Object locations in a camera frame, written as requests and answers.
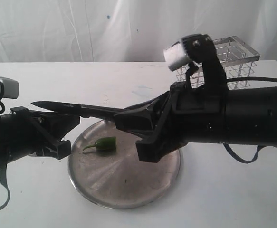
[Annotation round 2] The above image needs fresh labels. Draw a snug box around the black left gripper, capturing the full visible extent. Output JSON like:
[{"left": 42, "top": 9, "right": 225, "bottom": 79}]
[{"left": 0, "top": 107, "right": 80, "bottom": 163}]

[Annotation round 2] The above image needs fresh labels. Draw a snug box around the round steel plate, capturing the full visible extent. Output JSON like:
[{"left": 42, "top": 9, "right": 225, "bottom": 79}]
[{"left": 68, "top": 121, "right": 181, "bottom": 209}]

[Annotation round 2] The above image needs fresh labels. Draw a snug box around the wire metal utensil holder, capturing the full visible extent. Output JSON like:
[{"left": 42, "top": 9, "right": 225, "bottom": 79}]
[{"left": 176, "top": 36, "right": 260, "bottom": 90}]

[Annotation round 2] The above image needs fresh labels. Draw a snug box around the white backdrop curtain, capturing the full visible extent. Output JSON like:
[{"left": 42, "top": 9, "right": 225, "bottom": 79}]
[{"left": 0, "top": 0, "right": 277, "bottom": 62}]

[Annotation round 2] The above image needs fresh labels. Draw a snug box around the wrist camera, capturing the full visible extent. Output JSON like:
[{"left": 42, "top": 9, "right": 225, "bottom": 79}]
[
  {"left": 163, "top": 34, "right": 228, "bottom": 94},
  {"left": 0, "top": 74, "right": 19, "bottom": 114}
]

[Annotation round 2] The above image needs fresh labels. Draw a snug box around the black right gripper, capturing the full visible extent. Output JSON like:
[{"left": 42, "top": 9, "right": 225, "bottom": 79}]
[{"left": 114, "top": 82, "right": 227, "bottom": 163}]

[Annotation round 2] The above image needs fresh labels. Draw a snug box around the green pepper with stem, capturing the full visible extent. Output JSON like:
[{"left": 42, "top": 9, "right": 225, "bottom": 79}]
[{"left": 82, "top": 136, "right": 116, "bottom": 152}]

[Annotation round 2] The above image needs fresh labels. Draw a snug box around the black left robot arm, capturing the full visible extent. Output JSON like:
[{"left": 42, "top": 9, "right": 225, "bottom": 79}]
[{"left": 0, "top": 107, "right": 80, "bottom": 165}]

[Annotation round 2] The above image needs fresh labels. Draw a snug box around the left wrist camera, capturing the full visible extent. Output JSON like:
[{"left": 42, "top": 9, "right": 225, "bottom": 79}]
[{"left": 0, "top": 74, "right": 19, "bottom": 114}]

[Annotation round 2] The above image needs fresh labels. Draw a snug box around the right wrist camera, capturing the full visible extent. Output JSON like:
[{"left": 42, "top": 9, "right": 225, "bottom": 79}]
[{"left": 163, "top": 34, "right": 228, "bottom": 94}]

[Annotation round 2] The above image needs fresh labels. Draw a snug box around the black knife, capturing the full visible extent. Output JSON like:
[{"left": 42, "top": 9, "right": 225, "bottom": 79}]
[{"left": 31, "top": 101, "right": 127, "bottom": 119}]

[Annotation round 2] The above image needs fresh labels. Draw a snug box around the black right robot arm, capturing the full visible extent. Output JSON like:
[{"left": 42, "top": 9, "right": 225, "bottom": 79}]
[{"left": 114, "top": 83, "right": 277, "bottom": 162}]

